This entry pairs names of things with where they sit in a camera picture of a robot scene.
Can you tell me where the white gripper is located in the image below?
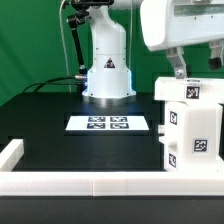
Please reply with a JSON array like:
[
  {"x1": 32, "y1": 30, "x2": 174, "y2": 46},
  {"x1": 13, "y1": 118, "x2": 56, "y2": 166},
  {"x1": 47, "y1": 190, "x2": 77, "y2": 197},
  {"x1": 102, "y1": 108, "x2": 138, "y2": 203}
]
[{"x1": 140, "y1": 0, "x2": 224, "y2": 79}]

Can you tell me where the white cabinet body box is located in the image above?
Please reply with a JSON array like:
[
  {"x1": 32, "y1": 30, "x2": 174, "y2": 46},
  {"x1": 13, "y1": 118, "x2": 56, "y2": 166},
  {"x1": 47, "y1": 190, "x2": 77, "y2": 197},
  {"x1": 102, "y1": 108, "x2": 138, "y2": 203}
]
[{"x1": 157, "y1": 99, "x2": 224, "y2": 173}]

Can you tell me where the white cabinet top block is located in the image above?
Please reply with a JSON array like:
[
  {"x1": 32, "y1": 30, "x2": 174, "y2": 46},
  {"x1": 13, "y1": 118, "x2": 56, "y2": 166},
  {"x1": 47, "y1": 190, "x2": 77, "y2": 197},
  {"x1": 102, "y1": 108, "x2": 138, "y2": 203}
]
[{"x1": 154, "y1": 77, "x2": 224, "y2": 104}]

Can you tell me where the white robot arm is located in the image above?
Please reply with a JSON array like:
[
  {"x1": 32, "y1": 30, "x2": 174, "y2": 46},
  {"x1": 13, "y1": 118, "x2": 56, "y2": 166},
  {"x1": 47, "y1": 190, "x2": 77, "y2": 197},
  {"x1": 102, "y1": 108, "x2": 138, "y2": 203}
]
[{"x1": 82, "y1": 0, "x2": 224, "y2": 103}]

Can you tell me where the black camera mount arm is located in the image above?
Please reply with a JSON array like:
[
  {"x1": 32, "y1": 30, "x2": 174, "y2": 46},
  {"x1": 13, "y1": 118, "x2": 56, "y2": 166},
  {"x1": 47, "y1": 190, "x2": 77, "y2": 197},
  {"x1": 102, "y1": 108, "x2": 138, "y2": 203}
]
[{"x1": 67, "y1": 0, "x2": 114, "y2": 80}]

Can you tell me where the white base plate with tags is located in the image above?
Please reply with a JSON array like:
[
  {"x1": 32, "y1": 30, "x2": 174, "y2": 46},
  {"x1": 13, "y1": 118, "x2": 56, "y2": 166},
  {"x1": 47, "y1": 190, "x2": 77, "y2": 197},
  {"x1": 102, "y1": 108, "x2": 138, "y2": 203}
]
[{"x1": 66, "y1": 116, "x2": 149, "y2": 131}]

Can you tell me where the white hanging cable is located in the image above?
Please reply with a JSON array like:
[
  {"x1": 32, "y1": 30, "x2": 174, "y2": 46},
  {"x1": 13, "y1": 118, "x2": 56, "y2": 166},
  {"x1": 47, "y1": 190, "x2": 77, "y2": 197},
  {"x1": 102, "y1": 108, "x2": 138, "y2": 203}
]
[{"x1": 58, "y1": 0, "x2": 73, "y2": 94}]

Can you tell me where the black cable bundle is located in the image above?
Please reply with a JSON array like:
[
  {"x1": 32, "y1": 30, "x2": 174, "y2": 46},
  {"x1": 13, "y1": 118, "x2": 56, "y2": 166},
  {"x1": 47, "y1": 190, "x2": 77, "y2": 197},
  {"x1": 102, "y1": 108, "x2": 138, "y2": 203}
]
[{"x1": 22, "y1": 74, "x2": 89, "y2": 94}]

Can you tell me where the white U-shaped fence wall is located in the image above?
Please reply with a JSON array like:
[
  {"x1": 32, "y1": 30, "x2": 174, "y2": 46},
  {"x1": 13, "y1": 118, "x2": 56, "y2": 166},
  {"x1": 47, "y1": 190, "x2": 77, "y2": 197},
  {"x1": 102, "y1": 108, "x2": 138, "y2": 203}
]
[{"x1": 0, "y1": 139, "x2": 224, "y2": 196}]

